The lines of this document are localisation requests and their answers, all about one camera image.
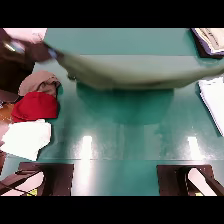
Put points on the white garment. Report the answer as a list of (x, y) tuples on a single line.
[(215, 98), (25, 138)]

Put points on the beige shirt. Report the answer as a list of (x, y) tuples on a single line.
[(133, 75)]

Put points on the dark blue garment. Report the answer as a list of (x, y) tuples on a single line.
[(202, 50)]

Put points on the cream garment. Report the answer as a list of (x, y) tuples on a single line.
[(213, 38)]

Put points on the red garment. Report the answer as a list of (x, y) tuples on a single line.
[(35, 106)]

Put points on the pink garment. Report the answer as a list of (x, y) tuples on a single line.
[(28, 34)]

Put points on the person's forearm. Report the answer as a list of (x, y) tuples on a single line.
[(35, 51)]

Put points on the brown garment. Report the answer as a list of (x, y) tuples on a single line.
[(38, 82)]

